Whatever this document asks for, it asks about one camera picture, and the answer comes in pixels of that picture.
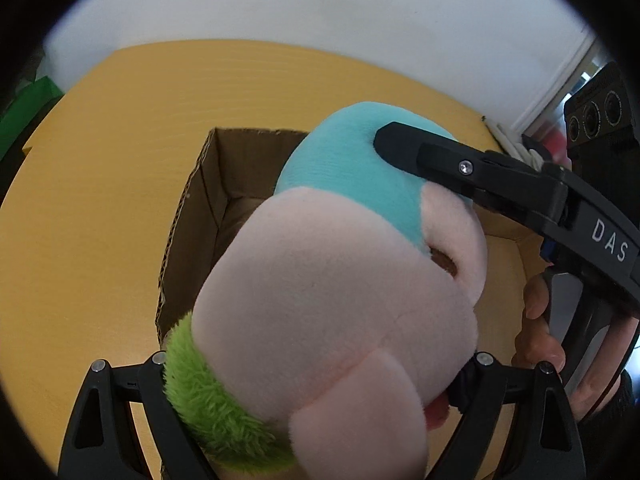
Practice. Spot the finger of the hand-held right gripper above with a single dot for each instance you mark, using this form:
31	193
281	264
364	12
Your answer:
450	162

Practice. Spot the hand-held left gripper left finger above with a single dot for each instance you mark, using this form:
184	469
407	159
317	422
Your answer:
154	385

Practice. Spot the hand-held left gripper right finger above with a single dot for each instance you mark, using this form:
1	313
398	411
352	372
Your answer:
492	385

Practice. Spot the brown cardboard box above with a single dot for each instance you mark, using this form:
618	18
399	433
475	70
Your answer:
200	220

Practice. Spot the pink pig plush toy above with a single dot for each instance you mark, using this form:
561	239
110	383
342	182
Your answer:
325	285

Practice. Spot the person's right forearm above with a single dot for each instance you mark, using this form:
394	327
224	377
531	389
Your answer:
610	412

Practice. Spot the person's right hand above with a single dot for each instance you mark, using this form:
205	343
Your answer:
537	345

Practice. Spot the white plastic pipes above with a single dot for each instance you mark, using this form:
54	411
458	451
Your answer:
510	140

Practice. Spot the green planter box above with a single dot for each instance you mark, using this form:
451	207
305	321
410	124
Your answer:
30	105

